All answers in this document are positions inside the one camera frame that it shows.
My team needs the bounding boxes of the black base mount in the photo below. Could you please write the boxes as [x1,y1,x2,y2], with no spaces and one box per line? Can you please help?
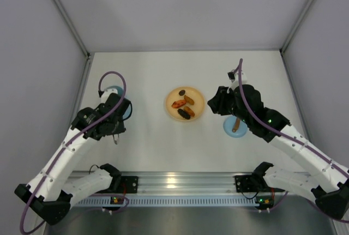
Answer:
[234,174,262,194]
[109,176,139,194]

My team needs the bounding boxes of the black spiky sea cucumber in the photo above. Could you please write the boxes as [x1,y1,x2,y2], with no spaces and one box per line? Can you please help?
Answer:
[177,109,191,120]

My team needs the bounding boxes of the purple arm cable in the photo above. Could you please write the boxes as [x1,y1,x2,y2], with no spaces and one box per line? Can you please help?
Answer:
[231,58,349,224]
[19,70,127,234]

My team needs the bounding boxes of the orange red food piece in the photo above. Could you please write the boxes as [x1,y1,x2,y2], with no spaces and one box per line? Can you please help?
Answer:
[171,99,186,109]

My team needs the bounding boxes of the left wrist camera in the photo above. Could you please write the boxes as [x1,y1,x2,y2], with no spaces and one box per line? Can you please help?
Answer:
[98,88,118,103]

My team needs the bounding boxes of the brown fried piece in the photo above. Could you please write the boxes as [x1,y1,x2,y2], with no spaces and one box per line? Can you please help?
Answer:
[183,106,195,117]
[184,95,195,105]

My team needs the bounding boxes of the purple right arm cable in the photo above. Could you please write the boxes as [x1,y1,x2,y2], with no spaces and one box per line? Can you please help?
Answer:
[231,58,349,224]

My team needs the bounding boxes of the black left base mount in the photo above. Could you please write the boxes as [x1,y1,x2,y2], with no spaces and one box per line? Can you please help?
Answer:
[109,176,139,194]

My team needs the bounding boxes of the aluminium mounting rail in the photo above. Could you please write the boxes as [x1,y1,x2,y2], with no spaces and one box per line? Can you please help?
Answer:
[65,171,311,195]

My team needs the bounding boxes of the dark round food piece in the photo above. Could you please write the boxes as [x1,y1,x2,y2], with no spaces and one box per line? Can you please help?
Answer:
[178,90,185,96]

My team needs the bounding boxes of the metal serving tongs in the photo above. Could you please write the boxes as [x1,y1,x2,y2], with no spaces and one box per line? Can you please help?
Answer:
[113,134,119,145]

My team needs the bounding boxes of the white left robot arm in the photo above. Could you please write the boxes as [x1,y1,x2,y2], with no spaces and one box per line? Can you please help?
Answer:
[14,89,133,225]

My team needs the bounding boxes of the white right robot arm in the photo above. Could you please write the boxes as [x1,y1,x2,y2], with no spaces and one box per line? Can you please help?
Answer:
[208,85,348,220]

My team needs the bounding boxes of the brown lid handle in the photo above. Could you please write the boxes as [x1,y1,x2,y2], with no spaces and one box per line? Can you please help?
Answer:
[232,118,240,132]

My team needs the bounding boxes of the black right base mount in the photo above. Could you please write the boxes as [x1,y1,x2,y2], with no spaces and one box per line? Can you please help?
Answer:
[234,174,262,194]

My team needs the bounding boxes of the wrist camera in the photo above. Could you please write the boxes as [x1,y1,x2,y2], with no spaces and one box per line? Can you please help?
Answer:
[228,71,248,90]
[98,88,118,103]

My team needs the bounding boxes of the light blue lid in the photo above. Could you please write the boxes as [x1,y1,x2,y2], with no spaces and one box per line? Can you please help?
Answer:
[223,116,248,138]

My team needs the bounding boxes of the light blue cylindrical container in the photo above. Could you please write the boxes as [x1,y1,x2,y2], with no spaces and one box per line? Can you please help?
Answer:
[105,86,133,120]

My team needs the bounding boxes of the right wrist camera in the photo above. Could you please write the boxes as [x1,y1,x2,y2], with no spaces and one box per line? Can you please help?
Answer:
[228,71,248,90]

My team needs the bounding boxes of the slotted cable duct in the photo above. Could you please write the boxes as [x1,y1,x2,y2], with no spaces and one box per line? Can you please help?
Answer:
[76,195,258,207]

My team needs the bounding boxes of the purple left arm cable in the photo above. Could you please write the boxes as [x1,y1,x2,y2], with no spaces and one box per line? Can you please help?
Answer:
[19,70,127,234]

